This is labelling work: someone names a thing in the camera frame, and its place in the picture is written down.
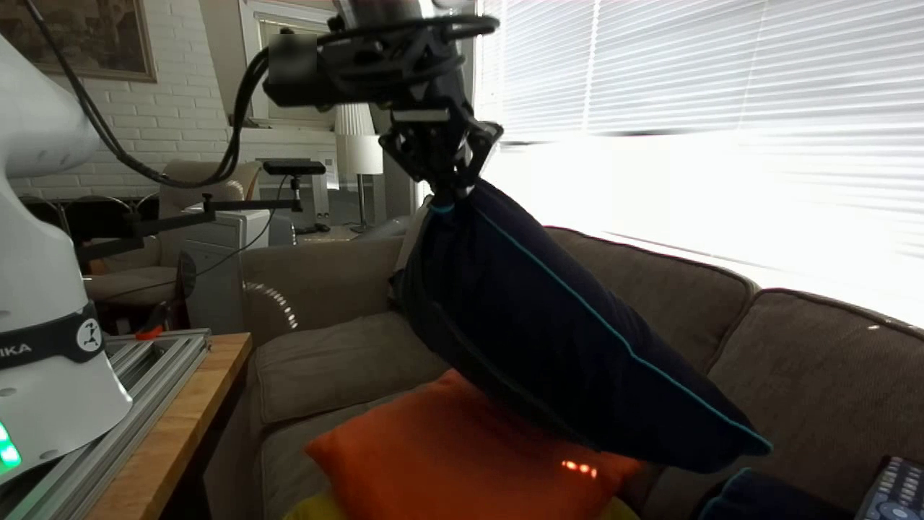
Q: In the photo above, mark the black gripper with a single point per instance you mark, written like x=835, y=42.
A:
x=427, y=81

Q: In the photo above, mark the dark navy blue cloth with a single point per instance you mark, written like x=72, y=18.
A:
x=537, y=336

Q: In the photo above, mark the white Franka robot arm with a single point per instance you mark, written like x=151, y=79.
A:
x=39, y=290

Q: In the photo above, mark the orange pillow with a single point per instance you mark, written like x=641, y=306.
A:
x=433, y=462

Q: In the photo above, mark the yellow pillow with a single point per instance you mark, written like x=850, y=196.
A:
x=313, y=510

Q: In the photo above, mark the dark blue teal-piped pillow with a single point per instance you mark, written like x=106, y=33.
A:
x=759, y=498

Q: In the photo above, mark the white floor lamp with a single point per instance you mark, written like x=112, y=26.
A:
x=359, y=146

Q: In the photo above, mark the black flat panel on stand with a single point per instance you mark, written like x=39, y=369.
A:
x=293, y=166

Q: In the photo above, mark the white framed interior window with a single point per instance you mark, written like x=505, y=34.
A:
x=290, y=18

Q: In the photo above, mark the beige armchair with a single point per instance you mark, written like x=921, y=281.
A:
x=196, y=183

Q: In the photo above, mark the white cabinet box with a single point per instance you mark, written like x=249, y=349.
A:
x=218, y=278

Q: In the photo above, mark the wooden table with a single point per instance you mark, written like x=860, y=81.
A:
x=163, y=450

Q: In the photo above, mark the grey-brown fabric sofa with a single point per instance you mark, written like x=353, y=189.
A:
x=818, y=384

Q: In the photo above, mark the dark remote with buttons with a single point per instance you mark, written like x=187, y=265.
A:
x=896, y=492

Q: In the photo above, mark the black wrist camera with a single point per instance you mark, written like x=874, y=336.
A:
x=319, y=81

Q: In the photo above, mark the orange rail clamp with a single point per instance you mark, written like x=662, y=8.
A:
x=147, y=332

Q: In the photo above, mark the framed wall picture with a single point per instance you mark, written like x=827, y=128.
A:
x=95, y=39

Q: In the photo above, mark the aluminium rail base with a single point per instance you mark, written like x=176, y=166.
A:
x=145, y=369

